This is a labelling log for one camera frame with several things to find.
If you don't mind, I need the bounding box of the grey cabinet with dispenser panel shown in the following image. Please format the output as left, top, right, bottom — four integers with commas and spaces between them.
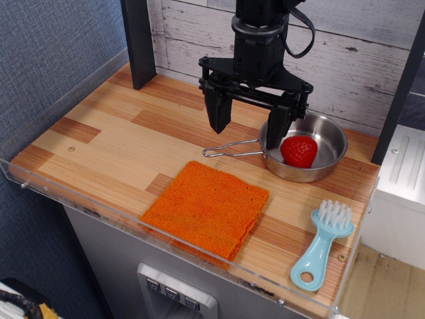
65, 207, 300, 318

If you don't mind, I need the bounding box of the dark upright post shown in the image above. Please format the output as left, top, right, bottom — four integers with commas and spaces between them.
120, 0, 157, 90
371, 14, 424, 165

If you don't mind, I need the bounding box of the red toy strawberry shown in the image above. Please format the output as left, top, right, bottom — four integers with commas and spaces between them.
280, 136, 318, 168

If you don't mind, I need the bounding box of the light blue scrub brush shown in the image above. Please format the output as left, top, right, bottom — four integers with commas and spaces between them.
291, 199, 355, 292

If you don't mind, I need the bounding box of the small steel pan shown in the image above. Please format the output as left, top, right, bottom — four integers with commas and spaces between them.
203, 112, 348, 183

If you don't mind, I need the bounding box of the dark left upright post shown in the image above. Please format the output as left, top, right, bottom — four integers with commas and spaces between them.
120, 0, 157, 90

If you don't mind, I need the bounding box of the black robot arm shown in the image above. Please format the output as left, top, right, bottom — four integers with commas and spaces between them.
199, 1, 315, 150

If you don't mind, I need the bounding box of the clear acrylic guard rail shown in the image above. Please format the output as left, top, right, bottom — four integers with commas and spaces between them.
0, 49, 381, 316

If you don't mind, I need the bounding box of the orange knitted cloth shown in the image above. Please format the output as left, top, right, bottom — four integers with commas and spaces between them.
141, 161, 270, 261

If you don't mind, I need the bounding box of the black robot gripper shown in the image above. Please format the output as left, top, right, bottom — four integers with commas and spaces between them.
199, 15, 313, 150

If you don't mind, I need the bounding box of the white toy sink unit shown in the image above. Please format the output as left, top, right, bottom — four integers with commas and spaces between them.
360, 125, 424, 269

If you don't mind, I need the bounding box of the dark right upright post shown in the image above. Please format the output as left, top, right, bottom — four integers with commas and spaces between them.
371, 14, 424, 165

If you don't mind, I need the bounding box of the black and yellow object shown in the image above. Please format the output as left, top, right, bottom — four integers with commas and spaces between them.
1, 278, 60, 318

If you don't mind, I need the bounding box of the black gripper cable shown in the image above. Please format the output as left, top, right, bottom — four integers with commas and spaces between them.
281, 8, 316, 60

